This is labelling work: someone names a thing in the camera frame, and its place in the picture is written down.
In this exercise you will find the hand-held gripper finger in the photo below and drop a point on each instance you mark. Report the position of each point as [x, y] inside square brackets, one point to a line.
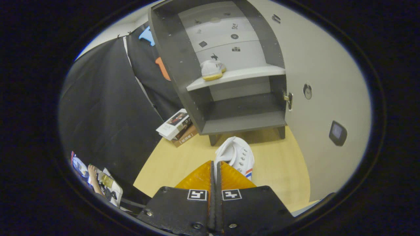
[212, 203]
[219, 206]

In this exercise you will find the white shoe with striped heel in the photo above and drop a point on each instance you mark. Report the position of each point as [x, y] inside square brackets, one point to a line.
[238, 154]

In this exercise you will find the white shoe with yellow sole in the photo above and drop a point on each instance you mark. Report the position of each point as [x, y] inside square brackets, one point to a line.
[211, 70]

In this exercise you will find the grey shoe cabinet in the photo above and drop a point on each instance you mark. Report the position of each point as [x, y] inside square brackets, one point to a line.
[183, 72]

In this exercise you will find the brown book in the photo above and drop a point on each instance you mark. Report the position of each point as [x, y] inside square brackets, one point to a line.
[187, 137]

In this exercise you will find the white book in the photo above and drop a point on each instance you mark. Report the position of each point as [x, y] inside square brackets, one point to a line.
[172, 126]

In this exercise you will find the colourful printed clutter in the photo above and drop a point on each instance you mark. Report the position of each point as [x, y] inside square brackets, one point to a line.
[110, 186]

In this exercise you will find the black backdrop cloth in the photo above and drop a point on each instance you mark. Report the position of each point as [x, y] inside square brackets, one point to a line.
[105, 114]

